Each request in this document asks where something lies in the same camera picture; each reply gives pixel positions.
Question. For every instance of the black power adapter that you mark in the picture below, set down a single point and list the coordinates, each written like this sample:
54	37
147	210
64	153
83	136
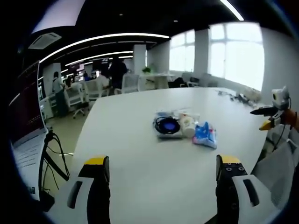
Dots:
47	202

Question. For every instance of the white cup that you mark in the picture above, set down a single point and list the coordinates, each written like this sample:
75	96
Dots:
187	124

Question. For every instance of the open silver laptop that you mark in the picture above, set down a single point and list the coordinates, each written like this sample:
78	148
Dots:
28	130

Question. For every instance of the long ceiling light strip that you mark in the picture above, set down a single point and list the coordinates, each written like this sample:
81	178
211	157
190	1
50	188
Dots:
100	39

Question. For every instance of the ceiling air vent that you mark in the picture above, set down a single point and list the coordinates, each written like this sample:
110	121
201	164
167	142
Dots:
45	40

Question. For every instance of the white tabletop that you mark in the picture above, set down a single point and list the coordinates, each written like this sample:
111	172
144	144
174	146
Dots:
144	168

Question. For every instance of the pile of small parts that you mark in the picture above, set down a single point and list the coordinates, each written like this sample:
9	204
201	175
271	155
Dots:
243	95

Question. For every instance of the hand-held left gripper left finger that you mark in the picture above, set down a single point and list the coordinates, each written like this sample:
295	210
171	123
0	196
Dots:
70	210

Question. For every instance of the green potted plant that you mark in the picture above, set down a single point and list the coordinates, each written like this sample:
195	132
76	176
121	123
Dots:
147	70

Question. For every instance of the grey mesh chair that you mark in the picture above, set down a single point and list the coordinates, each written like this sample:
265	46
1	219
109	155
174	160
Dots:
278	168

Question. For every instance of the grey office chair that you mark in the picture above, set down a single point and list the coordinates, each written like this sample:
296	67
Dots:
190	79

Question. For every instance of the white office chair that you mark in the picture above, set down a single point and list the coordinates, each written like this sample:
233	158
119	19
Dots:
94	89
77	100
130	82

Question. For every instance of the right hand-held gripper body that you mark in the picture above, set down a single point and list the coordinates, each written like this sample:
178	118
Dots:
279	98

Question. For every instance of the white counter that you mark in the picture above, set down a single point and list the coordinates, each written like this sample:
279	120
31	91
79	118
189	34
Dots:
158	80

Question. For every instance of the blue and pink packet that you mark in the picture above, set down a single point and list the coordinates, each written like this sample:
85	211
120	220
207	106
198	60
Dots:
205	136

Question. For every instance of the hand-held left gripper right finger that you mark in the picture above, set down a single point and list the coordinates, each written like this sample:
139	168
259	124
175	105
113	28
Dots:
238	205

